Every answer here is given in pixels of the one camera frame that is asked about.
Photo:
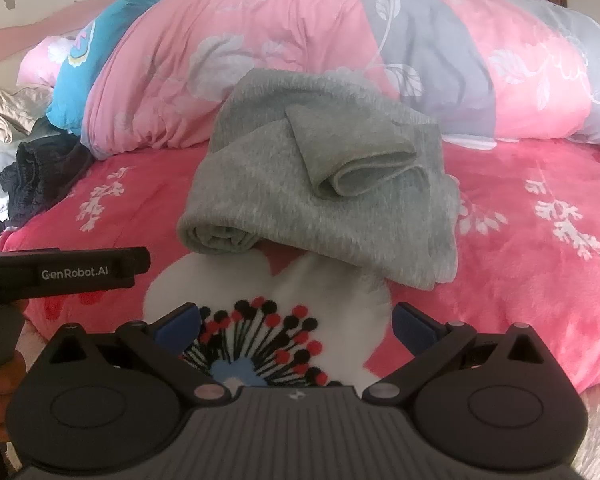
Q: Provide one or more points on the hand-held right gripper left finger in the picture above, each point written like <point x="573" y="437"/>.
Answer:
<point x="182" y="325"/>

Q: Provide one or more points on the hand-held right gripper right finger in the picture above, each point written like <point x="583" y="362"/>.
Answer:
<point x="410" y="327"/>

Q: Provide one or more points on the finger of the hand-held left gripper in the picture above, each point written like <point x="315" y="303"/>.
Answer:
<point x="137" y="260"/>

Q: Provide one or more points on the person's left hand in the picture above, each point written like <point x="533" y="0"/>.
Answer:
<point x="0" y="405"/>

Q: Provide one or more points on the dark navy garment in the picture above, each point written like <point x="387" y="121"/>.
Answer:
<point x="45" y="180"/>

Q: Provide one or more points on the pink floral fleece blanket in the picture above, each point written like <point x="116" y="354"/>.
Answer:
<point x="505" y="270"/>

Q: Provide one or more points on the beige garment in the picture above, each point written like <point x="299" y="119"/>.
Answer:
<point x="10" y="110"/>

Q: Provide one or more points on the blue patterned blanket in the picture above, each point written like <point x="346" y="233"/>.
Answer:
<point x="80" y="95"/>

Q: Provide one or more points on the pink grey floral quilt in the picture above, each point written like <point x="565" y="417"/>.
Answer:
<point x="305" y="35"/>

